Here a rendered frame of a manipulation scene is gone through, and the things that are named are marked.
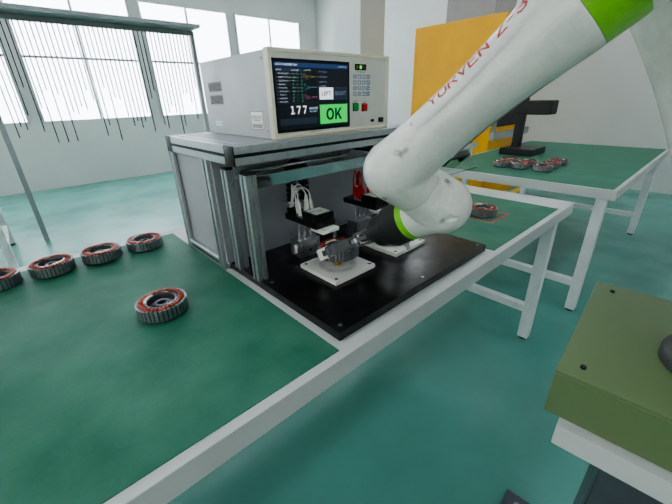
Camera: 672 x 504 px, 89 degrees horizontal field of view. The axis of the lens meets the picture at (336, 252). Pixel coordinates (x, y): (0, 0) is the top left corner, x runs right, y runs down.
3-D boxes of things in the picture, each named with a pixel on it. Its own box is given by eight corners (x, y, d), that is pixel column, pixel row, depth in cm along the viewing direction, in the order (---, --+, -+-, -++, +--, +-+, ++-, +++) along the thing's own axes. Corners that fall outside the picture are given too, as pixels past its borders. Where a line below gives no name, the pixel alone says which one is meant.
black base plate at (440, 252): (485, 250, 110) (486, 244, 109) (339, 341, 71) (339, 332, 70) (374, 218, 142) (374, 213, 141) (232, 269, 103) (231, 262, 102)
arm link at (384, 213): (412, 191, 76) (386, 199, 70) (432, 240, 76) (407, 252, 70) (393, 200, 81) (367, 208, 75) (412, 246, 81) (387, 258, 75)
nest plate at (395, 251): (424, 243, 111) (425, 239, 111) (395, 257, 102) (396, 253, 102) (388, 231, 122) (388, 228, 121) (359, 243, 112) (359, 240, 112)
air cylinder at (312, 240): (320, 251, 108) (319, 235, 105) (301, 258, 103) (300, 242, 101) (310, 247, 111) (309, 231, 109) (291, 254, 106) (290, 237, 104)
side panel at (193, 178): (233, 266, 104) (215, 158, 91) (224, 270, 102) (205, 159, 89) (197, 242, 123) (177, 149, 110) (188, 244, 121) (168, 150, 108)
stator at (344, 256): (367, 254, 95) (366, 242, 93) (337, 267, 88) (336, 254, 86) (339, 245, 102) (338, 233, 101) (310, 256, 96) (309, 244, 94)
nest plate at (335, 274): (375, 267, 97) (375, 263, 96) (336, 286, 87) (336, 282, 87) (338, 252, 107) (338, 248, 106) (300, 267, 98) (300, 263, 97)
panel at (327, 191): (376, 213, 142) (378, 137, 129) (228, 263, 101) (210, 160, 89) (374, 212, 142) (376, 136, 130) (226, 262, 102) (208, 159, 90)
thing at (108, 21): (230, 206, 432) (201, 24, 352) (47, 248, 319) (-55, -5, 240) (213, 198, 465) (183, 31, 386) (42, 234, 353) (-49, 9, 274)
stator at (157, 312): (195, 297, 88) (192, 285, 86) (179, 323, 78) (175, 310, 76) (151, 299, 88) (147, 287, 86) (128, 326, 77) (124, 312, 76)
